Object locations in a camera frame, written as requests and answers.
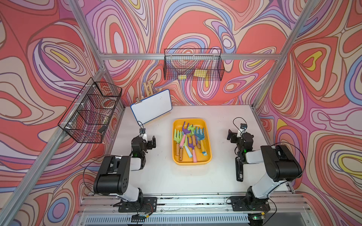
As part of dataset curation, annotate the black stapler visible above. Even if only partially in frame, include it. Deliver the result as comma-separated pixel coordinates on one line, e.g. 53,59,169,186
235,157,244,182

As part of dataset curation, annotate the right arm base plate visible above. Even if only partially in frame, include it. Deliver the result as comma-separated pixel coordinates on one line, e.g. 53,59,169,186
229,196,271,212

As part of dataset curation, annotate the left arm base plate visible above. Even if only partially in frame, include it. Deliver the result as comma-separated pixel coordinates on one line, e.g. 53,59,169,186
118,197,157,213

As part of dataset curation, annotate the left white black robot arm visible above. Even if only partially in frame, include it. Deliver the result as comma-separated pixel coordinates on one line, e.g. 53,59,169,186
93,136,156,203

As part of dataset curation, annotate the green circuit board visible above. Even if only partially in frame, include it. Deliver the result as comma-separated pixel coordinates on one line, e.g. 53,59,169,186
131,214,150,222

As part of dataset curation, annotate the black wire basket back wall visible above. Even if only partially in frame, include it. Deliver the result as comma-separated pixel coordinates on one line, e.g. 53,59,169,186
164,47,225,81

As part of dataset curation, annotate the yellow plastic storage tray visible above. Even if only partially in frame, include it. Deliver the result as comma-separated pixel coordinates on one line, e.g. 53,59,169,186
172,118,213,166

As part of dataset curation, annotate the purple rake pink handle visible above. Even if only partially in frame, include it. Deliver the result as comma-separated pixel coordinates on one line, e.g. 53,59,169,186
179,122,191,148

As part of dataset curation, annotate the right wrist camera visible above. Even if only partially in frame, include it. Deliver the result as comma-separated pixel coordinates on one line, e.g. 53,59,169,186
237,123,248,137

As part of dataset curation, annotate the wooden easel stand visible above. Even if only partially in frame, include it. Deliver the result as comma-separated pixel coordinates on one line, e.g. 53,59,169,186
135,81,163,103

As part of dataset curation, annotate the small yellow note in basket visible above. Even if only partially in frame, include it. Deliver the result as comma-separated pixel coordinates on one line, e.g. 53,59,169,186
178,75,187,80

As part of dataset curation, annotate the teal rake yellow handle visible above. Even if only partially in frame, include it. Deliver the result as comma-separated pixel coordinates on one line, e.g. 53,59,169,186
195,127,207,156

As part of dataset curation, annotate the black wire basket wall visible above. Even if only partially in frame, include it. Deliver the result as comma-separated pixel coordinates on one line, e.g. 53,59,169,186
164,47,225,81
58,78,122,143

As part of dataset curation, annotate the green rake wooden handle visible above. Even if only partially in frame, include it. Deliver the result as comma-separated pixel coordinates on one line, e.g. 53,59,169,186
188,124,201,149

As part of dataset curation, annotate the light green fork wooden handle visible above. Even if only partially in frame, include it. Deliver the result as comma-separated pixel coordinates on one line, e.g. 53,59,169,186
173,129,183,156

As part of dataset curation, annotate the purple fork pink handle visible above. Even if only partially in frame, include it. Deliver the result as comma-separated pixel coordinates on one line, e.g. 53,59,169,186
188,136,197,163

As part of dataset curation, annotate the blue framed whiteboard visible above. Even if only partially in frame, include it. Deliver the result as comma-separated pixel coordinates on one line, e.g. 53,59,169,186
131,89,173,124

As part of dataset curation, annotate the yellow sponge in basket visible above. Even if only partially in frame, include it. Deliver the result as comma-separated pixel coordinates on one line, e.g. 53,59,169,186
193,69,208,78

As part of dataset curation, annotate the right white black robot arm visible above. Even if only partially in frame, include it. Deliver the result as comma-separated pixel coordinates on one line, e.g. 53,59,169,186
227,130,304,210

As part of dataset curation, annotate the black wire basket left wall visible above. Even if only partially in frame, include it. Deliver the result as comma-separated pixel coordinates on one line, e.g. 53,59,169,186
58,78,122,143

